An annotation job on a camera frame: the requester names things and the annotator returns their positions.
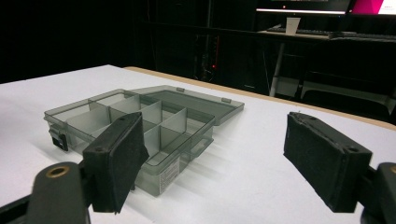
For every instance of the white paper cup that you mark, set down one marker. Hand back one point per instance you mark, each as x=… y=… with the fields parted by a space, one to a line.
x=293 y=26

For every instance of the black folding chair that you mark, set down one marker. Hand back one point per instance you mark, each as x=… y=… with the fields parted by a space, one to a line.
x=342 y=99

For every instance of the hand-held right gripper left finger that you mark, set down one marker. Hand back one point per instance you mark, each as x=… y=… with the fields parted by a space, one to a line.
x=112 y=161

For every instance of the computer monitor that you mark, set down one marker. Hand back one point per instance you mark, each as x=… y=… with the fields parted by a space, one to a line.
x=299 y=5

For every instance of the white table cover sheet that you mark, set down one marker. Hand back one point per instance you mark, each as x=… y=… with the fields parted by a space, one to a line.
x=243 y=174

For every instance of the wooden desk with white leg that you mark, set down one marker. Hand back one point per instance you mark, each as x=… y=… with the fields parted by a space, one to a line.
x=278 y=62

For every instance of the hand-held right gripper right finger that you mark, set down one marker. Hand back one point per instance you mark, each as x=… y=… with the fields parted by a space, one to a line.
x=323 y=161

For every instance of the monitor with pink screen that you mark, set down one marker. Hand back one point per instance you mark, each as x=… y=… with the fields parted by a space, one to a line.
x=370 y=6

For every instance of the grey transparent compartment box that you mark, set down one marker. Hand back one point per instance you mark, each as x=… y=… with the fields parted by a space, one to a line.
x=183 y=107

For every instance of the black keyboard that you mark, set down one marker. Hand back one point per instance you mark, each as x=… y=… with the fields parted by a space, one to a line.
x=361 y=36
x=311 y=31

